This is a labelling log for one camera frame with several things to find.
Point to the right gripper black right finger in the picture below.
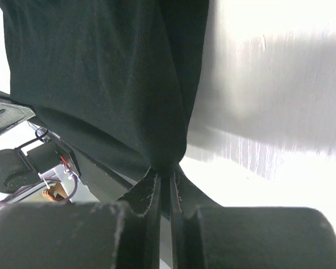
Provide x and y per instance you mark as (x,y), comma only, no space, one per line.
(185,199)

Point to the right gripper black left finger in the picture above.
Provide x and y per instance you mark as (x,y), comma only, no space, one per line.
(139,243)

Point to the black t shirt daisy logo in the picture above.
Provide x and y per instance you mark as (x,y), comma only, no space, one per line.
(116,79)

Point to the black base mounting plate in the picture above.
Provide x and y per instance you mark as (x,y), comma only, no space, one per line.
(86,168)

